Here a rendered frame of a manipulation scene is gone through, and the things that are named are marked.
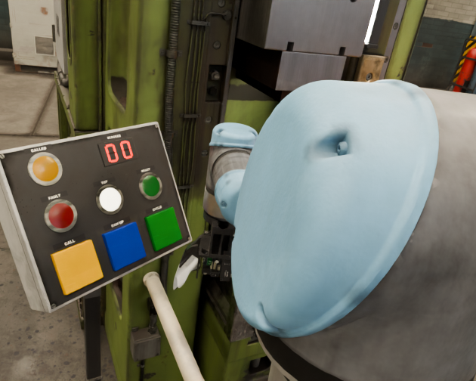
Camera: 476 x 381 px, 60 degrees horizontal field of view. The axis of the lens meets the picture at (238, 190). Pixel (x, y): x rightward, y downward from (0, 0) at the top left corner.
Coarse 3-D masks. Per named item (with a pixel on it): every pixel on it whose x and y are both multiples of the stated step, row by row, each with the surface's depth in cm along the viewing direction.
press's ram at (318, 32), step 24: (240, 0) 103; (264, 0) 93; (288, 0) 92; (312, 0) 95; (336, 0) 98; (360, 0) 100; (240, 24) 104; (264, 24) 94; (288, 24) 95; (312, 24) 98; (336, 24) 101; (360, 24) 104; (264, 48) 95; (288, 48) 100; (312, 48) 101; (336, 48) 104; (360, 48) 107
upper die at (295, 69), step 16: (240, 48) 116; (256, 48) 108; (240, 64) 117; (256, 64) 109; (272, 64) 102; (288, 64) 100; (304, 64) 102; (320, 64) 104; (336, 64) 106; (272, 80) 102; (288, 80) 102; (304, 80) 104; (320, 80) 106; (336, 80) 109
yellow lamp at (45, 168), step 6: (42, 156) 70; (48, 156) 71; (36, 162) 69; (42, 162) 70; (48, 162) 71; (54, 162) 71; (36, 168) 69; (42, 168) 70; (48, 168) 70; (54, 168) 71; (36, 174) 69; (42, 174) 70; (48, 174) 70; (54, 174) 71; (42, 180) 70; (48, 180) 70
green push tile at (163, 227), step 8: (168, 208) 88; (152, 216) 85; (160, 216) 86; (168, 216) 88; (152, 224) 84; (160, 224) 86; (168, 224) 88; (176, 224) 89; (152, 232) 84; (160, 232) 86; (168, 232) 87; (176, 232) 89; (152, 240) 84; (160, 240) 85; (168, 240) 87; (176, 240) 89; (160, 248) 85
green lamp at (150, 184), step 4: (148, 176) 86; (152, 176) 86; (144, 180) 85; (148, 180) 85; (152, 180) 86; (156, 180) 87; (144, 184) 85; (148, 184) 85; (152, 184) 86; (156, 184) 87; (144, 188) 84; (148, 188) 85; (152, 188) 86; (156, 188) 87; (144, 192) 84; (148, 192) 85; (152, 192) 86; (156, 192) 87; (152, 196) 86
